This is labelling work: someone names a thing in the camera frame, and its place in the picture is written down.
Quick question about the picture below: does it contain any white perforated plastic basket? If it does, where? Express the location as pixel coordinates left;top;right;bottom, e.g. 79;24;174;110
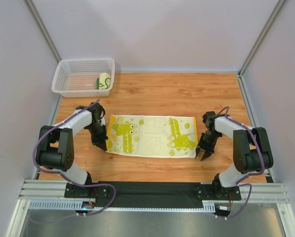
51;58;115;97

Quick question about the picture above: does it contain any aluminium corner post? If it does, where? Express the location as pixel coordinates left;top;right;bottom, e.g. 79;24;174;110
237;0;289;76
23;0;62;64

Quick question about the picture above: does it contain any yellow and cream towel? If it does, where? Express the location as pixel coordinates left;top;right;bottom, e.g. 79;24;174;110
106;115;198;158

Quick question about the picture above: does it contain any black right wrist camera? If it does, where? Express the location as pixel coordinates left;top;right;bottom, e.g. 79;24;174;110
202;111;216;127

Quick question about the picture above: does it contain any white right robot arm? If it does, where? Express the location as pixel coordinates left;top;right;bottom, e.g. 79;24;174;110
196;111;274;194

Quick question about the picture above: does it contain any aluminium front frame rail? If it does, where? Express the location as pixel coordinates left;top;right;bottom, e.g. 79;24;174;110
19;180;289;203

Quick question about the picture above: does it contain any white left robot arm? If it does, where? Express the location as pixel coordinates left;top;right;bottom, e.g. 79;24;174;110
33;101;108;188

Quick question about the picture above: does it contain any aluminium left corner post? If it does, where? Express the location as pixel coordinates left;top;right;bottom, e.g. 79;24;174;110
23;0;62;64

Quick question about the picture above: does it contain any aluminium right corner post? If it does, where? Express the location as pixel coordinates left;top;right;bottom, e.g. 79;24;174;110
237;0;289;76

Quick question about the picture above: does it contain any green and cream patterned towel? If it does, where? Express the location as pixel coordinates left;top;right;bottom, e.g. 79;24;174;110
95;73;111;90

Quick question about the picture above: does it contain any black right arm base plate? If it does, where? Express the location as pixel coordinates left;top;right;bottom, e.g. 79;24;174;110
195;184;242;201

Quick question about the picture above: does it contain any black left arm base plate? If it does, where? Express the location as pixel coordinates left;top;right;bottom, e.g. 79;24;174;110
64;183;114;199

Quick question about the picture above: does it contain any grey slotted cable duct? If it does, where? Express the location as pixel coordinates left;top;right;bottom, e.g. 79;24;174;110
28;199;216;212

